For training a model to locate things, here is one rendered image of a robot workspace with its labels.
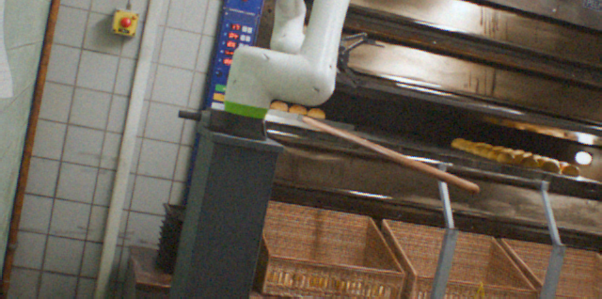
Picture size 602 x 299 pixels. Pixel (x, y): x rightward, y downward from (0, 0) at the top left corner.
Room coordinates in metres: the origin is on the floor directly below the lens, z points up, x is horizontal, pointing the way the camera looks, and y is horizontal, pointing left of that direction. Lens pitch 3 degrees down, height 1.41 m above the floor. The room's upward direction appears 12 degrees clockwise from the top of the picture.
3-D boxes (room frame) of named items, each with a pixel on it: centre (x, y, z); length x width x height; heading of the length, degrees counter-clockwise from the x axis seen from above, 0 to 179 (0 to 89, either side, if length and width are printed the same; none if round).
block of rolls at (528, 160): (4.32, -1.12, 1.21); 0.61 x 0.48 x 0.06; 15
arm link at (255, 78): (2.35, 0.15, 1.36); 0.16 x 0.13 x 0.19; 86
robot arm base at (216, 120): (2.34, 0.21, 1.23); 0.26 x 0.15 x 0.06; 110
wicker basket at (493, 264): (3.48, -0.76, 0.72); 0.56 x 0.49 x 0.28; 105
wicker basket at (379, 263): (3.32, -0.18, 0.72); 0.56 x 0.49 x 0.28; 106
